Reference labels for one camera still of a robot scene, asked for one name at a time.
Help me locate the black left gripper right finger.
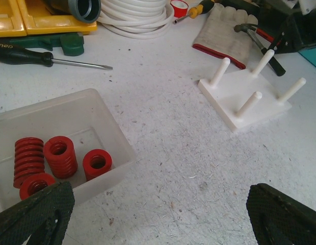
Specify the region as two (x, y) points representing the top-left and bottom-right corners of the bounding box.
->
(246, 183), (316, 244)

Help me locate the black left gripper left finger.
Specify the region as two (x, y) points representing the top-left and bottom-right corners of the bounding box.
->
(0, 181), (75, 244)

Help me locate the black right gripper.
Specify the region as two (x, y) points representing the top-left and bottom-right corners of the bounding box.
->
(269, 3), (316, 54)

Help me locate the large red spring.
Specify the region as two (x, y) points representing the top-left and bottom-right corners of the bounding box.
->
(43, 136), (78, 179)
(83, 149), (113, 181)

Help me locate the small red spring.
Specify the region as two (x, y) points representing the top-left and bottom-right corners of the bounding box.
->
(19, 173), (56, 201)

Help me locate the long thin red spring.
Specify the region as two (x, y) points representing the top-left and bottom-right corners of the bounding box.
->
(13, 137), (45, 189)

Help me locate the clear plastic spring box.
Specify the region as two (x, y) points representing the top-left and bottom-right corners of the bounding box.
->
(0, 89), (135, 213)

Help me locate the clear blue storage box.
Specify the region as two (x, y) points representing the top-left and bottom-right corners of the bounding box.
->
(299, 48), (316, 68)

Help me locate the beige work glove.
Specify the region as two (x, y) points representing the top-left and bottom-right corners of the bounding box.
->
(192, 3), (258, 69)

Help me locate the white peg board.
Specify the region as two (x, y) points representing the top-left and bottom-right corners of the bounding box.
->
(198, 50), (306, 132)

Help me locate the red white tape roll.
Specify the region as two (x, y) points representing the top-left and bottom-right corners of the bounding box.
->
(170, 0), (189, 18)

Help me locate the black flathead screwdriver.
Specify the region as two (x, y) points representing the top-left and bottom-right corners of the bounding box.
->
(0, 43), (113, 70)

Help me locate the green clamp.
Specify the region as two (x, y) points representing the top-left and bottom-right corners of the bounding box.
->
(8, 33), (85, 56)

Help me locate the yellow parts bin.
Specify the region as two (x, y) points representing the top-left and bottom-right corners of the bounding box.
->
(0, 1), (97, 38)

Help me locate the grey pipe fitting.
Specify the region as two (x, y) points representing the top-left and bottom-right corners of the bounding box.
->
(42, 0), (101, 23)

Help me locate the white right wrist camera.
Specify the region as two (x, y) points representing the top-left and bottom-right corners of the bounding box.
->
(298, 0), (316, 15)

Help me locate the black handled hammer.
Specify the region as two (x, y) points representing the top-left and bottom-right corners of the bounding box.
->
(233, 23), (286, 77)

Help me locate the white cable spool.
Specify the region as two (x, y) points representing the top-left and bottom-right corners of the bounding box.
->
(97, 0), (174, 40)

